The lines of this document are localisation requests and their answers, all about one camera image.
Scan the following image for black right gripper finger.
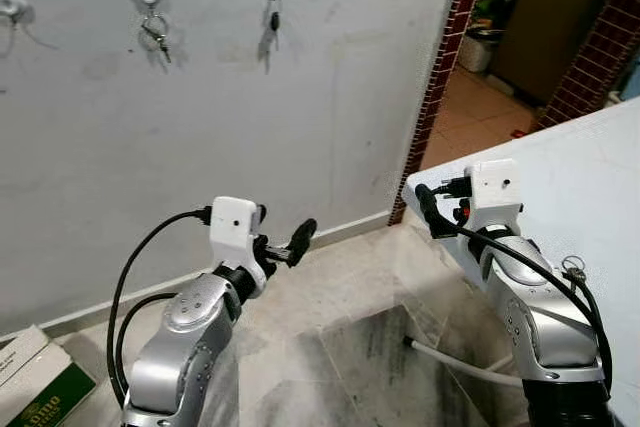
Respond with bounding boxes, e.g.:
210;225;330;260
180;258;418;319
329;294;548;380
414;183;448;241

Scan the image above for white plastic folding table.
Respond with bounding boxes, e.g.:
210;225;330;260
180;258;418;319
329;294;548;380
403;97;640;427

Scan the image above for grey metal pot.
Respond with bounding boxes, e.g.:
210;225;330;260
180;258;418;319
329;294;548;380
458;27;503;75

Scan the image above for brown wooden door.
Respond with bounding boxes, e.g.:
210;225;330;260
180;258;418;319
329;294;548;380
488;0;611;106

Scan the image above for white and green cardboard box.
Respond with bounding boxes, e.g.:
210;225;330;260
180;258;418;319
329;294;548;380
0;324;99;427

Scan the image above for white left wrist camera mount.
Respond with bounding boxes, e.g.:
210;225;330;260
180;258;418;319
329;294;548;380
208;196;267;264

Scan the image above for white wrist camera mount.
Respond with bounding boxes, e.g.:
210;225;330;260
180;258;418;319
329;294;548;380
468;158;525;235
208;196;267;264

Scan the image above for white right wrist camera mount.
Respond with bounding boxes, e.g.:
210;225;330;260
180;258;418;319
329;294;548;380
468;158;525;235

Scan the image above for short black left arm cable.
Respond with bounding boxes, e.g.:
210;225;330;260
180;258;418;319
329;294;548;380
114;291;181;398

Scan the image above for white metal table frame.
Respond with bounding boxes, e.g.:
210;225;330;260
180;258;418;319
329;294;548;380
403;335;529;390

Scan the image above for brass keys on large ring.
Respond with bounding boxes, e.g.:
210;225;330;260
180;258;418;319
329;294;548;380
140;9;173;65

